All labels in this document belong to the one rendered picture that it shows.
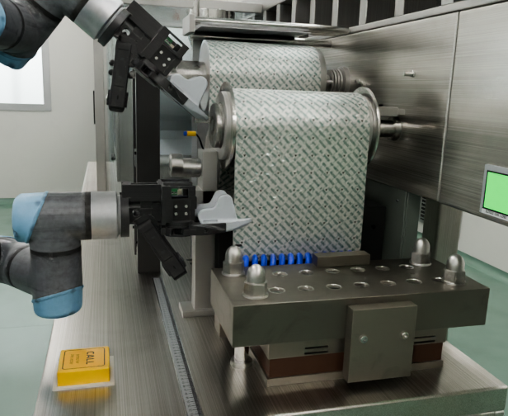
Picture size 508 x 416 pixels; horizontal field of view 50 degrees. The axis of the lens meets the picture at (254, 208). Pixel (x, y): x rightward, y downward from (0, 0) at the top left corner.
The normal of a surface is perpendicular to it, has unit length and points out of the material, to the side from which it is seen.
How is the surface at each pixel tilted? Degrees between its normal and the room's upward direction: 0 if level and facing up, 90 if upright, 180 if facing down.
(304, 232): 90
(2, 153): 90
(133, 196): 90
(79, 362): 0
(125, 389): 0
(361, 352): 90
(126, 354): 0
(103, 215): 79
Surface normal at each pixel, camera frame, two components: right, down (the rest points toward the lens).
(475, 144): -0.96, 0.02
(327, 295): 0.04, -0.98
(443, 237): 0.26, 0.21
